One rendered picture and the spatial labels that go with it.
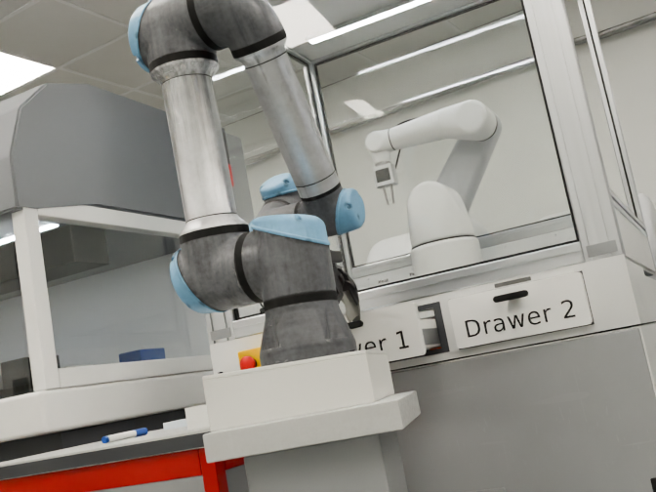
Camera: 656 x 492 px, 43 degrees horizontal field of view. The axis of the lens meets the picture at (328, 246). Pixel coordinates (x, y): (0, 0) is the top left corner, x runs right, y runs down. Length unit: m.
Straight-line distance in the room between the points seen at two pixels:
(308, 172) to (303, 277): 0.24
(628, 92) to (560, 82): 3.29
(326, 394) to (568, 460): 0.76
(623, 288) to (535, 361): 0.24
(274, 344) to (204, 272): 0.17
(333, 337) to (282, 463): 0.20
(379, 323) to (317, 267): 0.51
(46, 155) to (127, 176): 0.33
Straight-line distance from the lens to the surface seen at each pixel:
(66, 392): 2.22
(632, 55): 5.21
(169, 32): 1.42
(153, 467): 1.53
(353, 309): 1.72
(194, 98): 1.40
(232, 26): 1.38
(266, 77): 1.40
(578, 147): 1.85
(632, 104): 5.15
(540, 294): 1.81
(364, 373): 1.20
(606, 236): 1.82
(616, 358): 1.81
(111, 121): 2.63
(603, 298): 1.81
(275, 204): 1.56
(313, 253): 1.27
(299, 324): 1.24
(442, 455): 1.91
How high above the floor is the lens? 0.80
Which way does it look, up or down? 9 degrees up
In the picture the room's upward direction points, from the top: 11 degrees counter-clockwise
